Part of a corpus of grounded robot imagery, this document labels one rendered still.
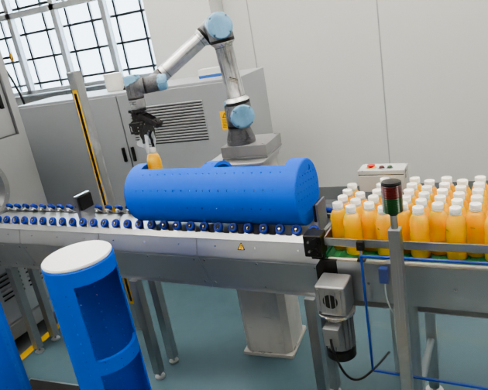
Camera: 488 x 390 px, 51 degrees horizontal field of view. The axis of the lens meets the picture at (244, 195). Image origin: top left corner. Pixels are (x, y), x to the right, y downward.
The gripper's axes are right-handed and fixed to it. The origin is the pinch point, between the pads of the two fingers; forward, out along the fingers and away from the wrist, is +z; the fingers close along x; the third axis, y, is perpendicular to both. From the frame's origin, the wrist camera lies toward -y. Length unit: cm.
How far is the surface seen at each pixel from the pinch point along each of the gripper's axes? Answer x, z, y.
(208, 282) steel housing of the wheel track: 9, 65, -23
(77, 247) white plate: 52, 27, 8
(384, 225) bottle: 19, 28, -111
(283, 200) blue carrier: 15, 20, -71
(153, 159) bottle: 2.5, 4.5, -1.8
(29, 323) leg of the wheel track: 10, 107, 120
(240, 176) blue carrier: 10, 11, -51
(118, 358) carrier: 64, 70, -11
